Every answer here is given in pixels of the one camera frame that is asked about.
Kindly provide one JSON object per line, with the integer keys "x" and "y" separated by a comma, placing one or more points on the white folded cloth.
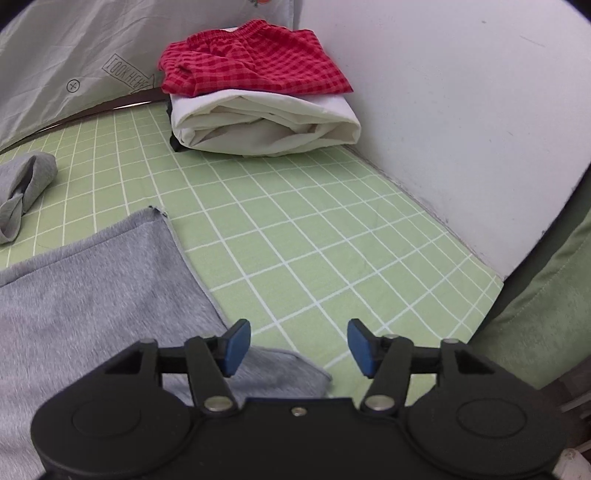
{"x": 263, "y": 122}

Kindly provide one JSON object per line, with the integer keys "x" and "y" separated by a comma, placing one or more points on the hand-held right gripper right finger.
{"x": 361, "y": 347}

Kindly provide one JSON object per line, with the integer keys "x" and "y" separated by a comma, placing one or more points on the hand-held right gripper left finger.
{"x": 238, "y": 347}

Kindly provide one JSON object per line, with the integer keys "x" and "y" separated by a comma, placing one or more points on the red checked shorts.
{"x": 258, "y": 60}

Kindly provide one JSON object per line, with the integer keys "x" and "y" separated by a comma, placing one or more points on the grey sweatshirt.
{"x": 87, "y": 295}

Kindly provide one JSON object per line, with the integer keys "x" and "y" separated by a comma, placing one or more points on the green fleece blanket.
{"x": 545, "y": 318}

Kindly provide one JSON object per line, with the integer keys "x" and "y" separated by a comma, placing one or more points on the dark brown bed rail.
{"x": 115, "y": 107}

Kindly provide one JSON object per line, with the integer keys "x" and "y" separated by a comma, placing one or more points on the black folded cloth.
{"x": 174, "y": 138}

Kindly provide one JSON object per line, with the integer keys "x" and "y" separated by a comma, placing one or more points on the pale grey printed quilt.
{"x": 69, "y": 55}

